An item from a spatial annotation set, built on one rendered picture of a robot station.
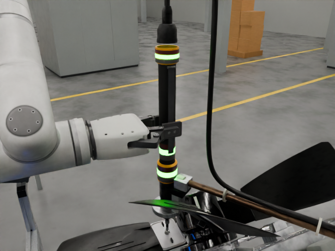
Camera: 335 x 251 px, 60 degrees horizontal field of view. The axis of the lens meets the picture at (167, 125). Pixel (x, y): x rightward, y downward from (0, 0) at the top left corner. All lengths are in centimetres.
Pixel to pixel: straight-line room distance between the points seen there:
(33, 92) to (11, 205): 256
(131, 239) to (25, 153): 37
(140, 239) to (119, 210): 192
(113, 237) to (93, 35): 633
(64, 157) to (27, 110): 11
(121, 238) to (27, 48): 46
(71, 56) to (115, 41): 109
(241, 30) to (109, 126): 849
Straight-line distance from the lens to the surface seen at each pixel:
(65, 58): 674
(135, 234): 74
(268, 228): 93
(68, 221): 264
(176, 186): 62
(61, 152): 50
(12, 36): 62
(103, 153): 51
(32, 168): 51
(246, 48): 882
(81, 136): 50
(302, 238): 88
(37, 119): 44
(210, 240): 71
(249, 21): 871
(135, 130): 52
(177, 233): 75
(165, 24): 52
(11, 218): 285
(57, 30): 664
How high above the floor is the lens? 171
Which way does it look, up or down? 25 degrees down
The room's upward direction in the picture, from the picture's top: straight up
